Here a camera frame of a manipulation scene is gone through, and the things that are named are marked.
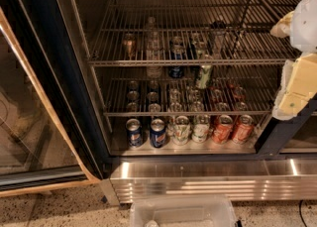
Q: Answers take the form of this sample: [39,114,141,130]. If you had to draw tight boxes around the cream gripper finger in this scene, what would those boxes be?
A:
[272,53,317,121]
[270,11,294,38]

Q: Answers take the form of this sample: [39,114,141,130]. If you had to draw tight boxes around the clear water bottle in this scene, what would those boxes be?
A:
[145,17,162,79]

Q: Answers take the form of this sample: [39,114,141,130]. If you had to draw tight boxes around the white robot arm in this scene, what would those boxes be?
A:
[270,0,317,120]

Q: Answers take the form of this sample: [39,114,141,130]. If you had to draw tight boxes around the dark fridge centre mullion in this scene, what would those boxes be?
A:
[255,94,317,158]

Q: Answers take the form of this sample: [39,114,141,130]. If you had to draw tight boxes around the dark cola bottle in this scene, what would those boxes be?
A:
[210,14,227,58]

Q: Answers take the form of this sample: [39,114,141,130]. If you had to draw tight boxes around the green can middle shelf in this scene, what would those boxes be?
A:
[191,33,212,89]

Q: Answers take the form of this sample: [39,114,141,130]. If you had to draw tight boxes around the blue can middle shelf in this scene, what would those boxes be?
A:
[168,36,184,78]

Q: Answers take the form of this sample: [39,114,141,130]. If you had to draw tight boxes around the stainless fridge base panel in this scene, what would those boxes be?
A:
[100,159,317,205]

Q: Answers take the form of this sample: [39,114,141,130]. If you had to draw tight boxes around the brown bottle middle shelf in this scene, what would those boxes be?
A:
[123,33,137,58]

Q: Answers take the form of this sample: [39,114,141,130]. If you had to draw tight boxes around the open glass fridge door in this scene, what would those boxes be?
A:
[0,0,109,197]

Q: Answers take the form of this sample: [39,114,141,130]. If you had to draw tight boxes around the right orange soda can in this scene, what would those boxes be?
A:
[232,115,254,144]

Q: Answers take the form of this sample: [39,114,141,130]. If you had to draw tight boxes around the orange soda can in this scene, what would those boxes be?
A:
[212,115,233,144]
[232,115,254,144]

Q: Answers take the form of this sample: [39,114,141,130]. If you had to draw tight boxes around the left orange soda can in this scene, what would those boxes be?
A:
[212,115,233,144]

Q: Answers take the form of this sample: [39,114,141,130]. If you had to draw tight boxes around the left green white can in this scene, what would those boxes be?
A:
[172,116,190,146]

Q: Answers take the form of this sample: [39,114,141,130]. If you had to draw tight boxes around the right blue Pepsi can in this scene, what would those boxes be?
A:
[150,118,166,148]

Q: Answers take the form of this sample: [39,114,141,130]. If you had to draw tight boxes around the blue pepsi can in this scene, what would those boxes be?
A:
[126,119,143,148]
[150,118,166,148]

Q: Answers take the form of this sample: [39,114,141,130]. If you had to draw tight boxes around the left blue Pepsi can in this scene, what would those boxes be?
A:
[126,119,143,148]

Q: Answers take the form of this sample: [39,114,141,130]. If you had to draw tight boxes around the clear plastic bin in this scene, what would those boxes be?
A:
[130,195,237,227]

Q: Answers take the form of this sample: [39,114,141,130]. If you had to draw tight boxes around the black cable on floor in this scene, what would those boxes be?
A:
[298,199,309,227]

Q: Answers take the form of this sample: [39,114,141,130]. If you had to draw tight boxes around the top wire shelf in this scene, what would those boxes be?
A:
[89,0,300,67]

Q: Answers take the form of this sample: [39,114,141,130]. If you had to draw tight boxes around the wire shelf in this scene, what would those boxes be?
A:
[89,0,300,67]
[104,65,281,117]

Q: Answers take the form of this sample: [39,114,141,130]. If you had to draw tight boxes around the middle wire shelf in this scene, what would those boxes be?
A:
[104,65,281,117]

